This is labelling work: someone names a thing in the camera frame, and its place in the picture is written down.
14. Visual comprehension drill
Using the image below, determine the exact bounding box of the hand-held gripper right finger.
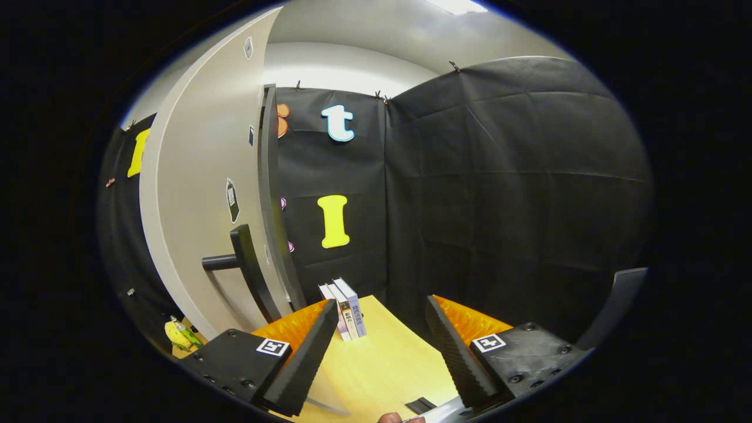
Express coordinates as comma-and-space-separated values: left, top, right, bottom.
424, 294, 591, 412

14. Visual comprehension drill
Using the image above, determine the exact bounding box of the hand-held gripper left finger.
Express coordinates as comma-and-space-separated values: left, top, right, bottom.
178, 298, 340, 418

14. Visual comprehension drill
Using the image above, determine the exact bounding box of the dark grey shoe cabinet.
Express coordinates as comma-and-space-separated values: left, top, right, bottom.
258, 84, 307, 312

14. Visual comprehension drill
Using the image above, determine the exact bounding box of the beige shoe cabinet door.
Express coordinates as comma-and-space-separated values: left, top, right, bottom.
139, 6, 294, 341

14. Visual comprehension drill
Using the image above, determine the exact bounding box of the white spine book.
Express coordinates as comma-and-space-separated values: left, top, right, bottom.
319, 284, 351, 341

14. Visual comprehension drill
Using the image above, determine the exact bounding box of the brown spine book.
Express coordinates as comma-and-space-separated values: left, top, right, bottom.
327, 282, 359, 340

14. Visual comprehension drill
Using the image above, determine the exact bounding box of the grey blue spine book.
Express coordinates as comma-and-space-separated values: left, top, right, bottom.
333, 277, 368, 337

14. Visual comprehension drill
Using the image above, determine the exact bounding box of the green label bottle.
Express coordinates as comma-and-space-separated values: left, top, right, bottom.
170, 315, 205, 348

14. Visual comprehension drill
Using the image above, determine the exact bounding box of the yellow plush toy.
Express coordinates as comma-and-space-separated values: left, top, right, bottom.
164, 320, 192, 348

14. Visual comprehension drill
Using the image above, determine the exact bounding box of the black backdrop cloth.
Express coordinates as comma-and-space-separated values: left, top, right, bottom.
97, 56, 654, 353

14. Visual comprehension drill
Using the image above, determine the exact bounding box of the long ceiling light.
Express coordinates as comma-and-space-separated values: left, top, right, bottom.
423, 0, 488, 15

